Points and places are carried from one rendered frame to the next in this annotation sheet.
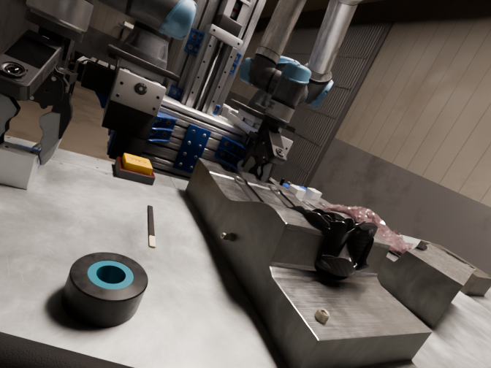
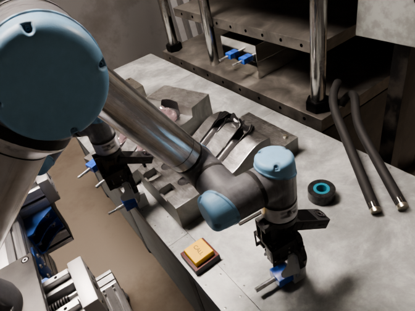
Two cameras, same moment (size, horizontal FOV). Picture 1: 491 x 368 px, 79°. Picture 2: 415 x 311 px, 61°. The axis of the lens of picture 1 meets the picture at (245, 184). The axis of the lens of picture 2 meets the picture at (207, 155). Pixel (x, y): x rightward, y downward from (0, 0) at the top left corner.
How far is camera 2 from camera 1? 113 cm
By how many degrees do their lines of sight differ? 77
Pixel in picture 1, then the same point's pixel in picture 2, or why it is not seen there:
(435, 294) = (206, 107)
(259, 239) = not seen: hidden behind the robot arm
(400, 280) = (198, 118)
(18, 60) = (313, 215)
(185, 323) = (306, 176)
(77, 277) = (332, 192)
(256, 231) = not seen: hidden behind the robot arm
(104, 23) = not seen: outside the picture
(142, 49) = (13, 298)
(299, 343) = (294, 144)
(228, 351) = (305, 165)
